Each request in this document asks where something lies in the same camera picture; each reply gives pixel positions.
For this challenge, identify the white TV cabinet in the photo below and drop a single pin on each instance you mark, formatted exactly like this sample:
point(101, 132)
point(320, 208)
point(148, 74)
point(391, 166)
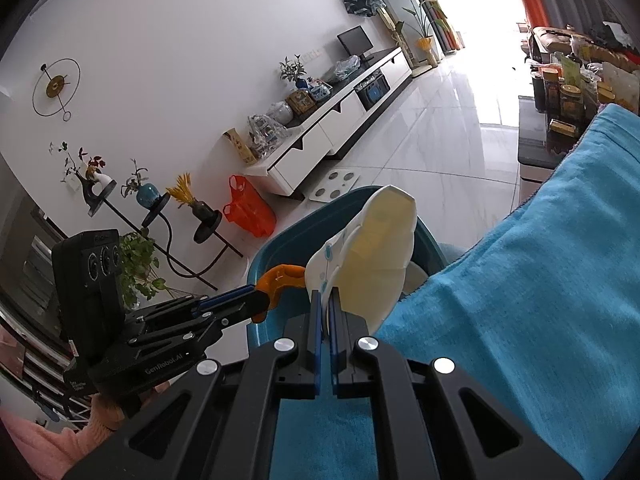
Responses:
point(310, 152)

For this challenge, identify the blue vase with green plant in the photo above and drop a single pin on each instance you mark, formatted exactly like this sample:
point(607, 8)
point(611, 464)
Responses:
point(301, 82)

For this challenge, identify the decorated wooden box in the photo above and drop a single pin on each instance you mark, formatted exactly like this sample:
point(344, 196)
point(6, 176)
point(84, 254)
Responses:
point(301, 102)

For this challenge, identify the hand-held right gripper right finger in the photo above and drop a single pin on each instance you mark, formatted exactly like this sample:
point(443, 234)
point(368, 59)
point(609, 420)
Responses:
point(336, 350)

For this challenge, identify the clear plastic bag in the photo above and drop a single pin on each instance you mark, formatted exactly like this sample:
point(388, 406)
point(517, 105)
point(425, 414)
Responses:
point(347, 67)

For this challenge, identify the dark vase with yellow wheat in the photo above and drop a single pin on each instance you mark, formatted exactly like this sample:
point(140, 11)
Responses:
point(200, 209)

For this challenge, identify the green trailing potted plant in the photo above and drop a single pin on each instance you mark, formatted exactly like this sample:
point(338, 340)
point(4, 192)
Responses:
point(137, 265)

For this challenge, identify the black monitor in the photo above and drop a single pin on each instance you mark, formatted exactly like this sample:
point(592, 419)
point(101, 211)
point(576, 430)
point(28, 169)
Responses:
point(352, 40)

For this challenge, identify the white tray with holes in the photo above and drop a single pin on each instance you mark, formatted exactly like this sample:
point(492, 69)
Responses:
point(335, 185)

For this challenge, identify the orange peel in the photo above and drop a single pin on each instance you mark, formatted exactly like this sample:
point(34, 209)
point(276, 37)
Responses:
point(280, 280)

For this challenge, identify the brown sofa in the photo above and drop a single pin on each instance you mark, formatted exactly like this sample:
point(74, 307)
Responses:
point(545, 37)

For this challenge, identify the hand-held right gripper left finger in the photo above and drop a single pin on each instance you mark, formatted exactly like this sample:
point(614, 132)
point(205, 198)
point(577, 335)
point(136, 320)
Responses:
point(316, 340)

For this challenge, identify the group of food jars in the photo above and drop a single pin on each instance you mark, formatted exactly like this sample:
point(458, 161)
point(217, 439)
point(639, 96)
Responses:
point(570, 100)

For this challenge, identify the person's left hand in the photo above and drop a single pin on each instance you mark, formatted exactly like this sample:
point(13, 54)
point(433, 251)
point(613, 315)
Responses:
point(107, 412)

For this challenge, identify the orange plastic bag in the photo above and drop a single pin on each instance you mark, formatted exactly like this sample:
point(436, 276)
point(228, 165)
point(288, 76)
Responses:
point(250, 215)

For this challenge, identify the blue towel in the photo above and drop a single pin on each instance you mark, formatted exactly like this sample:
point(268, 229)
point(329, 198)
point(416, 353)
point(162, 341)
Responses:
point(525, 285)

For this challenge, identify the white vase with red leaves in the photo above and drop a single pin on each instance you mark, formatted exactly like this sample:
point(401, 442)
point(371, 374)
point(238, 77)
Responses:
point(102, 180)

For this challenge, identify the tall beige post stand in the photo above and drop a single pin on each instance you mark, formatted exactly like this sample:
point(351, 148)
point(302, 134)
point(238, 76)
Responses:
point(392, 25)

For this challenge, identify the yellow printed box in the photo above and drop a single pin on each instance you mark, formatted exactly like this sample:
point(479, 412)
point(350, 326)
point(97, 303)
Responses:
point(240, 145)

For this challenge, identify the clear bag with items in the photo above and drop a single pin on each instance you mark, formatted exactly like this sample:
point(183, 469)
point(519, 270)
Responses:
point(265, 132)

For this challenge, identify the dark coffee table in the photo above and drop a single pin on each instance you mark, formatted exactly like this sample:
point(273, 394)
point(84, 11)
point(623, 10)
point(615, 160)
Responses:
point(530, 150)

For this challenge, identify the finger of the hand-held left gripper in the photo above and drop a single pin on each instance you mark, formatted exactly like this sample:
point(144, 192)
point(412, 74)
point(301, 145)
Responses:
point(245, 307)
point(225, 297)

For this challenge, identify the white round jar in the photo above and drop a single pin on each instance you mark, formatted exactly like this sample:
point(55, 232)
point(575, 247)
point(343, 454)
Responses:
point(281, 111)

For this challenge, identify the teal vase with plant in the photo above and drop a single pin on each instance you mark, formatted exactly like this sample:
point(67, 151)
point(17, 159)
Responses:
point(147, 195)

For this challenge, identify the large leafy plant yellow pot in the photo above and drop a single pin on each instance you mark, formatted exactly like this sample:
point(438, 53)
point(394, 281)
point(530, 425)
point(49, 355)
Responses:
point(425, 44)

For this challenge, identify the dark glass cabinet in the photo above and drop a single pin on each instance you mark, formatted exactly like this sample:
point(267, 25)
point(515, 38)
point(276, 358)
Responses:
point(30, 280)

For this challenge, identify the person's left forearm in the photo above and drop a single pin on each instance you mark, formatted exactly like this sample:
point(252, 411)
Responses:
point(45, 445)

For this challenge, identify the blue white box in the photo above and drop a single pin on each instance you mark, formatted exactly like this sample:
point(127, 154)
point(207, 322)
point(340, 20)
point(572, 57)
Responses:
point(320, 91)

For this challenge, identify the teal plastic bin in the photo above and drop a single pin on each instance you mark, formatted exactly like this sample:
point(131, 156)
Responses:
point(280, 255)

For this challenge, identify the black metal plant stand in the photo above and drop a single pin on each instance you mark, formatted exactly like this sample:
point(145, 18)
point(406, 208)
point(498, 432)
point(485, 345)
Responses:
point(207, 232)

